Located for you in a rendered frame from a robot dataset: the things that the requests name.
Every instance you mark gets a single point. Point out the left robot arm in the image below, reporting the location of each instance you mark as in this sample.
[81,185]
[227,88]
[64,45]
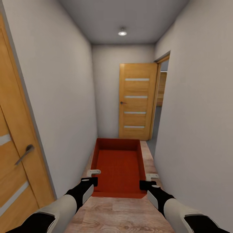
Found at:
[55,217]

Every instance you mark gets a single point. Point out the garage door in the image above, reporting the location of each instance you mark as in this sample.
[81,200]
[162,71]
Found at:
[161,88]

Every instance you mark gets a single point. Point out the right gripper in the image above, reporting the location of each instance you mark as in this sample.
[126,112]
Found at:
[143,184]

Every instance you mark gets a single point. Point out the downlight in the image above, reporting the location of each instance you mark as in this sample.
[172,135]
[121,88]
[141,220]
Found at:
[122,32]

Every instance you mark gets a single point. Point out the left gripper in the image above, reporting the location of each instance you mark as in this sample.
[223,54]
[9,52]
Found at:
[94,181]

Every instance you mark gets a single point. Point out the storage box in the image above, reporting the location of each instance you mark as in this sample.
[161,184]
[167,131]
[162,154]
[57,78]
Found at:
[121,164]

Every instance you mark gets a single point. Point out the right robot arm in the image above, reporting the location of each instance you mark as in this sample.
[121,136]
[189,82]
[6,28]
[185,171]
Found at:
[182,218]

